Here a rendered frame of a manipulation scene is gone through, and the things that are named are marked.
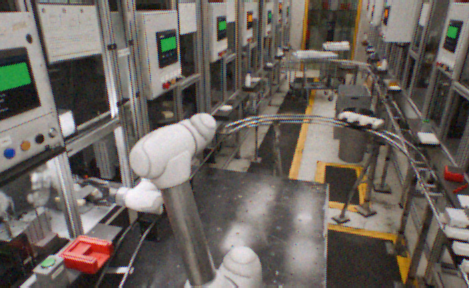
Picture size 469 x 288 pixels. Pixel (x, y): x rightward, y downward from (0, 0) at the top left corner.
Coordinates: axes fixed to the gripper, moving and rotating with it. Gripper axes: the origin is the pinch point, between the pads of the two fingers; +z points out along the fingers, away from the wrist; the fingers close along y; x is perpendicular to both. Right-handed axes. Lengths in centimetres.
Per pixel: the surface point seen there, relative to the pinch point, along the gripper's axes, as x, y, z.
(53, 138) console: 24.8, 38.7, -14.3
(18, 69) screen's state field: 34, 66, -17
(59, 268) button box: 46, -1, -27
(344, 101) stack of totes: -351, -37, -136
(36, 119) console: 30, 48, -14
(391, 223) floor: -164, -97, -179
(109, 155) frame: -26.9, 6.6, 3.2
